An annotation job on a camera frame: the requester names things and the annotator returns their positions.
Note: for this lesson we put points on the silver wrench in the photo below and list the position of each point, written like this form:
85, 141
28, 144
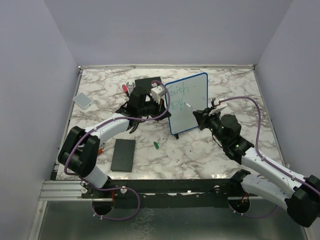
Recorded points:
130, 85

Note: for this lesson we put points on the red handled screwdriver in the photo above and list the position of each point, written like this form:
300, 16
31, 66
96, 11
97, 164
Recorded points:
126, 91

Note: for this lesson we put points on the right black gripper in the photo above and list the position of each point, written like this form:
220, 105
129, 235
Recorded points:
203, 116

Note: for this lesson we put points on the black network switch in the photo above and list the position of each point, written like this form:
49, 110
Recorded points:
146, 83

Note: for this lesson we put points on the blue framed whiteboard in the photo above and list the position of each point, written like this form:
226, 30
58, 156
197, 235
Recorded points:
186, 95

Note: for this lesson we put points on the white square device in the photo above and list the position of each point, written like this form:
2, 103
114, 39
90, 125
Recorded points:
82, 100

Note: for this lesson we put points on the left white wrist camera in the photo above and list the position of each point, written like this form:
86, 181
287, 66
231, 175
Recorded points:
157, 93

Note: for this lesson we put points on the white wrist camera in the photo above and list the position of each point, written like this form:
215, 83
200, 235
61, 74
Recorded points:
157, 93
217, 105

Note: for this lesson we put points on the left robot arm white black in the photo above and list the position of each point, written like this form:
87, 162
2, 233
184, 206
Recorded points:
79, 151

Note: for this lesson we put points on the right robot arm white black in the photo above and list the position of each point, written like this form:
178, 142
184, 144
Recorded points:
295, 193

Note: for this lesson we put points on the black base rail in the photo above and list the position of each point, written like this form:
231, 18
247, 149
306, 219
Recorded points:
130, 194

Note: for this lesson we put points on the green marker cap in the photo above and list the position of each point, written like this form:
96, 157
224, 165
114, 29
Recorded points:
156, 145

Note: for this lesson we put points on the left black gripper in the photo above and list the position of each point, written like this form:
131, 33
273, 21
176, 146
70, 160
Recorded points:
160, 109

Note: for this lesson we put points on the black handled pliers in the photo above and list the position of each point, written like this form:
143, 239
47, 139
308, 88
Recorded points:
133, 124

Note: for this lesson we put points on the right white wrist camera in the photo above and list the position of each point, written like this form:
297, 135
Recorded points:
217, 105

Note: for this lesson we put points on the black rectangular box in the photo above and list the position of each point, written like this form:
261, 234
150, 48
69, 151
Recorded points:
123, 155

